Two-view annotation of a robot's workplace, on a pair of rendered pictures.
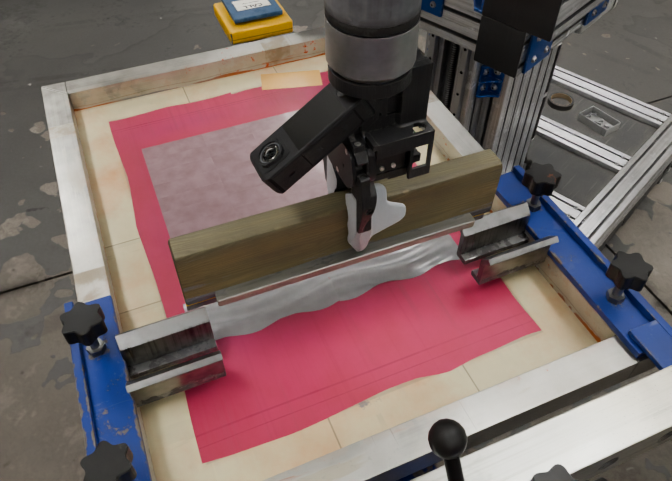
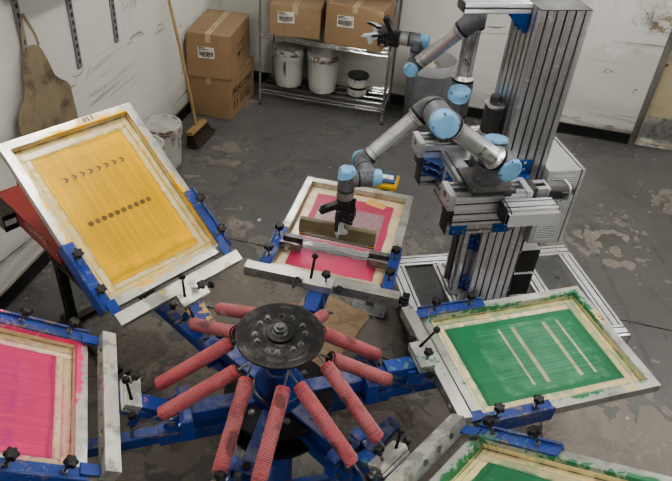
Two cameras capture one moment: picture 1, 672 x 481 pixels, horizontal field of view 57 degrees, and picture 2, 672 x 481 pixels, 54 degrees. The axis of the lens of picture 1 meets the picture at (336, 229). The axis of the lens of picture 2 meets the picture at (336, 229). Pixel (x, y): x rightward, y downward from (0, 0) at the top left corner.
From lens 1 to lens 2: 2.42 m
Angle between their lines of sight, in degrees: 26
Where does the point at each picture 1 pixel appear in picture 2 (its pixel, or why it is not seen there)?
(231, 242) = (310, 221)
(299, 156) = (325, 208)
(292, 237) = (323, 226)
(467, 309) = (360, 270)
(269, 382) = (307, 259)
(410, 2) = (347, 190)
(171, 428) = (283, 255)
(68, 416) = (262, 298)
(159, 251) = not seen: hidden behind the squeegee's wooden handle
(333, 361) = (322, 263)
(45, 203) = not seen: hidden behind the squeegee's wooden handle
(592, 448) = (347, 286)
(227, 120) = not seen: hidden behind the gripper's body
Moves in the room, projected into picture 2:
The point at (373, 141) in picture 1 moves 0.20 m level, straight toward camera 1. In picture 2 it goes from (340, 212) to (309, 231)
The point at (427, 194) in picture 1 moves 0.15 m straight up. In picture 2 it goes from (355, 232) to (358, 205)
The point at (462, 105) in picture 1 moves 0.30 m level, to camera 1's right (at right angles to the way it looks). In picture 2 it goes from (460, 248) to (510, 272)
